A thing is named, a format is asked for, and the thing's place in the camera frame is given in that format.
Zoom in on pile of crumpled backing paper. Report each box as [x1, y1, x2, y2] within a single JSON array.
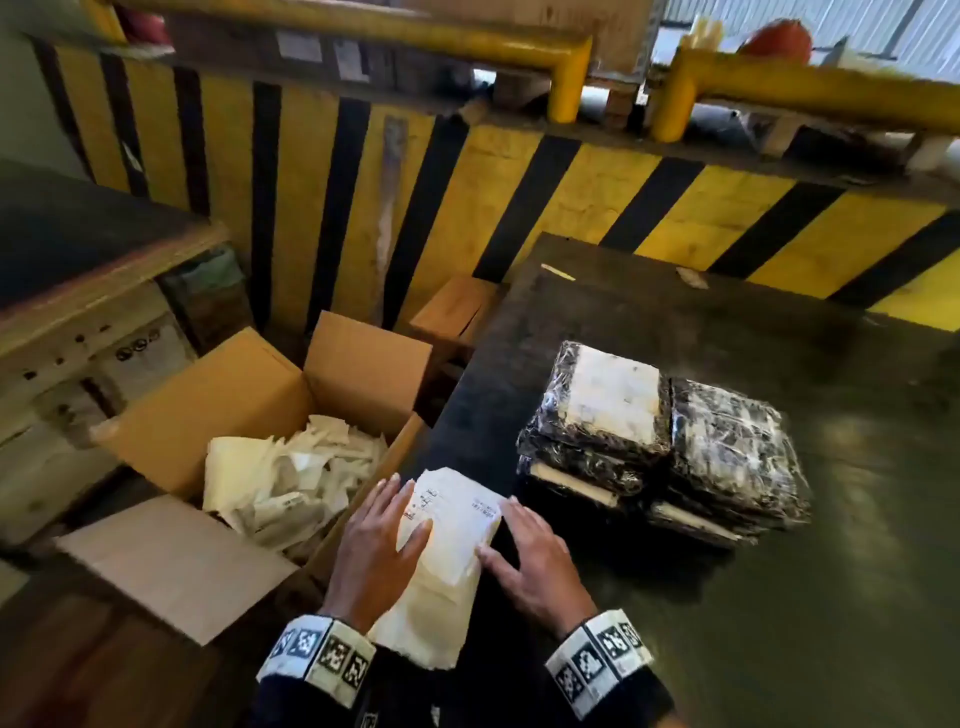
[[202, 414, 389, 555]]

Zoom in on small wooden block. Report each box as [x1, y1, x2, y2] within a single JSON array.
[[455, 93, 494, 129]]

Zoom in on person's right hand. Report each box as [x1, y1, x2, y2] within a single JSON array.
[[474, 494, 600, 640]]

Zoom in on stack of white labels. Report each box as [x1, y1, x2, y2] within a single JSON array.
[[367, 466, 505, 671]]

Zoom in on dark top side table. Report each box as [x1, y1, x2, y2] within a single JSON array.
[[0, 157, 230, 358]]

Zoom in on person's left hand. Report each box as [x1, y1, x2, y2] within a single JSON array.
[[320, 472, 435, 636]]

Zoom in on large plywood crate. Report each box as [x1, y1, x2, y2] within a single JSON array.
[[404, 0, 669, 84]]

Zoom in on white paper tag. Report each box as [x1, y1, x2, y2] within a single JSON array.
[[333, 38, 373, 84], [275, 29, 324, 65]]

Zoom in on open brown cardboard box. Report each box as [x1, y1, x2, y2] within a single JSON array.
[[56, 311, 435, 648]]

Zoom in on cream paper rolls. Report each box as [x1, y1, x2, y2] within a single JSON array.
[[686, 16, 725, 52]]

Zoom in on black wristband with white markers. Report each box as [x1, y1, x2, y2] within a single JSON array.
[[251, 614, 378, 728], [545, 608, 676, 728]]

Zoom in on white table with wooden legs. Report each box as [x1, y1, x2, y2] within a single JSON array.
[[734, 37, 960, 178]]

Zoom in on yellow black striped barrier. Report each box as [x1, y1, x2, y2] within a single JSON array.
[[29, 44, 960, 335]]

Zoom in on red hard hat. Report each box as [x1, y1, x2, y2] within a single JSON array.
[[738, 18, 814, 65], [116, 3, 174, 46]]

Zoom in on small brown cardboard box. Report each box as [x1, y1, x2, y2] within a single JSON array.
[[408, 275, 502, 369]]

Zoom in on wooden pallet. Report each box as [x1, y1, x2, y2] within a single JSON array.
[[491, 71, 639, 133]]

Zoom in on white printed cardboard box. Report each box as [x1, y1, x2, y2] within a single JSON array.
[[0, 284, 198, 549]]

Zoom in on stack black packets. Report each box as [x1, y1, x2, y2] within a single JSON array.
[[515, 341, 674, 513]]

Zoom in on yellow guard rail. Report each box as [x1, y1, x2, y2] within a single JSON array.
[[78, 0, 594, 125], [648, 46, 960, 144]]

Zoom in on green covered dark box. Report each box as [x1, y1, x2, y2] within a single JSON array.
[[155, 245, 255, 354]]

